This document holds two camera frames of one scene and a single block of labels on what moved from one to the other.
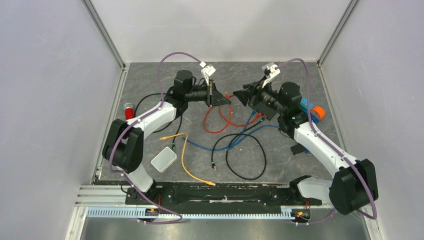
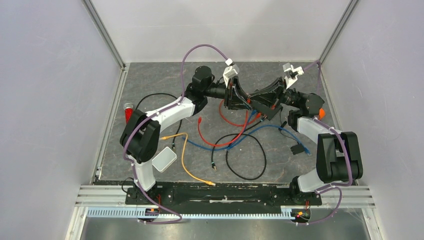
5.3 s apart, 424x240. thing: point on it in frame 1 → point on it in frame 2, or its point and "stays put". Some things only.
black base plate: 218,195 stays put
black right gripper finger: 254,85 → 279,82
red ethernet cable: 240,124 stays put
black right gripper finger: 244,95 → 270,97
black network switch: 268,109 stays put
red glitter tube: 129,111 stays put
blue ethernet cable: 240,142 stays put
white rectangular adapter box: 164,159 stays put
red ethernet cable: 227,96 → 202,137
